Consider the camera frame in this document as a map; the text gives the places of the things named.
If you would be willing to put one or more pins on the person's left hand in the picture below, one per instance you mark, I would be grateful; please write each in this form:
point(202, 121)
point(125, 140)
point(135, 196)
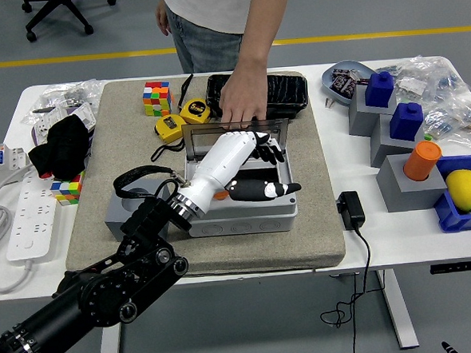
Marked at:
point(244, 98)

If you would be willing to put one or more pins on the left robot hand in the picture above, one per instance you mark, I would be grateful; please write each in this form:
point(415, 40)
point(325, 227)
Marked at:
point(222, 161)

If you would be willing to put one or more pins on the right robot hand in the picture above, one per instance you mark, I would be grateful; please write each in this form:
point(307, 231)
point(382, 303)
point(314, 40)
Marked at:
point(446, 347)

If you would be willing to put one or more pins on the person's right hand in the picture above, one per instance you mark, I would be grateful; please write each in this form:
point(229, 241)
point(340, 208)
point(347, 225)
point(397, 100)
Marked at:
point(163, 17)

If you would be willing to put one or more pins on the orange cylinder battery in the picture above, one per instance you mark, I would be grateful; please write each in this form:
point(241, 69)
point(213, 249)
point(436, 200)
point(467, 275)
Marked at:
point(420, 161)
point(220, 194)

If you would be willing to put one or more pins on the smoky transparent box lid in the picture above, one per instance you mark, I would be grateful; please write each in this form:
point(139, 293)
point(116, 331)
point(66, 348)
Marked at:
point(281, 133)

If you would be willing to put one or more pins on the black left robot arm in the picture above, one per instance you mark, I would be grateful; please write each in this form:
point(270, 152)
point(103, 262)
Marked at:
point(106, 292)

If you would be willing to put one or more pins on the person's left forearm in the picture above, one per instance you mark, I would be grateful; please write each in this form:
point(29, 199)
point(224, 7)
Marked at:
point(262, 23)

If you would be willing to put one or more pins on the grey electrical junction box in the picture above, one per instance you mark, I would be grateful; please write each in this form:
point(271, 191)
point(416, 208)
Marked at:
point(254, 219)

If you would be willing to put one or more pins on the person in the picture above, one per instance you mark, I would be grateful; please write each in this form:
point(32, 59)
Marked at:
point(201, 10)

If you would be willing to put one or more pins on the black plastic tray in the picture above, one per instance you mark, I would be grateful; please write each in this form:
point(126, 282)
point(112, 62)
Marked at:
point(286, 91)

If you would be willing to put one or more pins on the yellow tape measure with print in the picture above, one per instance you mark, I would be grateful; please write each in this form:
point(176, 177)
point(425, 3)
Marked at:
point(195, 111)

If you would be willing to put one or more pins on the white table leg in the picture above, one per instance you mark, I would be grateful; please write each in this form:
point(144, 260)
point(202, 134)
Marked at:
point(110, 352)
point(400, 314)

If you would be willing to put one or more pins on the yellow tape measure with window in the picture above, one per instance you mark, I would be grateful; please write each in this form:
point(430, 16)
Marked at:
point(170, 128)

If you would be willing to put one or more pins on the black table control panel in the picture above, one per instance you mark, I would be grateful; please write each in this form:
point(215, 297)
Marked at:
point(461, 267)

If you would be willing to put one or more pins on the colourful puzzle cube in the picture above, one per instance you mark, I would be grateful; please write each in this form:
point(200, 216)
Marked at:
point(66, 191)
point(156, 99)

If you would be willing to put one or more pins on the pale blue bowl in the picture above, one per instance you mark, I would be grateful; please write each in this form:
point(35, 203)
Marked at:
point(328, 84)

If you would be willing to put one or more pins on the small metal screws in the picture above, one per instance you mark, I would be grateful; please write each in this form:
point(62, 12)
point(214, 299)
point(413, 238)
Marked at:
point(329, 102)

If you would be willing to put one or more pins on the grey-brown mat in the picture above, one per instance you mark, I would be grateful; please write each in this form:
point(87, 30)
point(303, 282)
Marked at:
point(224, 253)

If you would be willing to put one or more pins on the dark wrapped pieces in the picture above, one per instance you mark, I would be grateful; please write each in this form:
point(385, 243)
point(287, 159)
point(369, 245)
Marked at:
point(343, 84)

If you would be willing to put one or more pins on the black office chair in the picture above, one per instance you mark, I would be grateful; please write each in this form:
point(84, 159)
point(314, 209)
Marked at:
point(59, 9)

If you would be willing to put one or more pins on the grey block with round hole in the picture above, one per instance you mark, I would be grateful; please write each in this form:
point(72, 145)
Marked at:
point(116, 221)
point(400, 194)

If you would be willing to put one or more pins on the blue storage bin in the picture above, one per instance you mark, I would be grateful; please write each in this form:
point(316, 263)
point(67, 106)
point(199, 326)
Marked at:
point(450, 219)

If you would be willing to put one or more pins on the clear plastic parts bag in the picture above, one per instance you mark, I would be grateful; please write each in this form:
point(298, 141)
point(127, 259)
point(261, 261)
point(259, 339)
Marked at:
point(54, 93)
point(456, 125)
point(437, 76)

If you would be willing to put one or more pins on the blue plastic block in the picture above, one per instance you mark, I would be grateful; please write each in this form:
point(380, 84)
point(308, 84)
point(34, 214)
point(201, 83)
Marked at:
point(406, 122)
point(380, 89)

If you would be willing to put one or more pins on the yellow lemon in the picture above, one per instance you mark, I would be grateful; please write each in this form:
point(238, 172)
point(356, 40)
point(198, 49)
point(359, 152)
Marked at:
point(464, 190)

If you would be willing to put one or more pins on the black cloth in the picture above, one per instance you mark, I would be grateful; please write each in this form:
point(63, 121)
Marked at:
point(62, 147)

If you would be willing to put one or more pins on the white socket plate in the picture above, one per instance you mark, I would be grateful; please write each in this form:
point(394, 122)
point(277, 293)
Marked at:
point(42, 124)

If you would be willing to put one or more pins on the purple flat card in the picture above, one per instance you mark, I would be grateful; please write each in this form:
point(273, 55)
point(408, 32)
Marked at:
point(34, 137)

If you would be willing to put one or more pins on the small green part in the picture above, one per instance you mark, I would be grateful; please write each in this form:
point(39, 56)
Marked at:
point(428, 136)

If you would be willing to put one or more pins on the white power strip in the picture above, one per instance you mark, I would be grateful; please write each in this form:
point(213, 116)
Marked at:
point(30, 221)

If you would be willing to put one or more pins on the white circuit breaker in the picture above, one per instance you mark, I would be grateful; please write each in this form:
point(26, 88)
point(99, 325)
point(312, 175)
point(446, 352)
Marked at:
point(2, 158)

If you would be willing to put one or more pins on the white switch plate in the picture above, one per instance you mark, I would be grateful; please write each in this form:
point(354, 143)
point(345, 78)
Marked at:
point(84, 117)

